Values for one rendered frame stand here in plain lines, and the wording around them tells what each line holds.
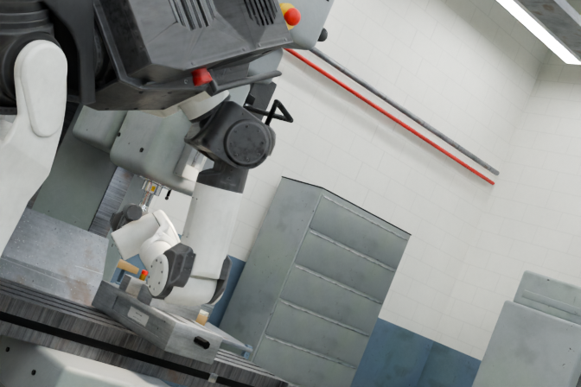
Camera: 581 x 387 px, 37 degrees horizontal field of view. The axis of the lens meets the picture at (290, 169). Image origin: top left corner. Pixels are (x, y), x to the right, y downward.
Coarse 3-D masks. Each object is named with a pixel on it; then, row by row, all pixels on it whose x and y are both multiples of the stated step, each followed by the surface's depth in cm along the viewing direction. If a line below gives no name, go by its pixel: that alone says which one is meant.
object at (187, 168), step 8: (184, 152) 202; (192, 152) 200; (184, 160) 201; (192, 160) 201; (200, 160) 202; (176, 168) 202; (184, 168) 200; (192, 168) 201; (184, 176) 200; (192, 176) 201
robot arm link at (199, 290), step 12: (144, 252) 176; (156, 252) 173; (144, 264) 176; (192, 276) 161; (168, 288) 159; (180, 288) 160; (192, 288) 161; (204, 288) 162; (168, 300) 163; (180, 300) 163; (192, 300) 163; (204, 300) 164
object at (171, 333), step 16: (112, 288) 217; (128, 288) 213; (96, 304) 219; (112, 304) 214; (128, 304) 211; (144, 304) 206; (128, 320) 208; (144, 320) 204; (160, 320) 200; (176, 320) 197; (192, 320) 212; (144, 336) 201; (160, 336) 197; (176, 336) 196; (192, 336) 199; (208, 336) 202; (176, 352) 197; (192, 352) 200; (208, 352) 203
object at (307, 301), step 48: (288, 192) 744; (288, 240) 721; (336, 240) 733; (384, 240) 768; (240, 288) 740; (288, 288) 709; (336, 288) 742; (384, 288) 778; (240, 336) 717; (288, 336) 717; (336, 336) 751; (288, 384) 724; (336, 384) 761
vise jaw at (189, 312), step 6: (144, 288) 208; (138, 294) 209; (144, 294) 207; (144, 300) 206; (150, 300) 205; (156, 300) 206; (162, 300) 206; (150, 306) 205; (156, 306) 206; (162, 306) 207; (168, 306) 208; (174, 306) 209; (180, 306) 210; (186, 306) 211; (192, 306) 213; (198, 306) 214; (174, 312) 209; (180, 312) 211; (186, 312) 212; (192, 312) 213; (198, 312) 214; (192, 318) 213
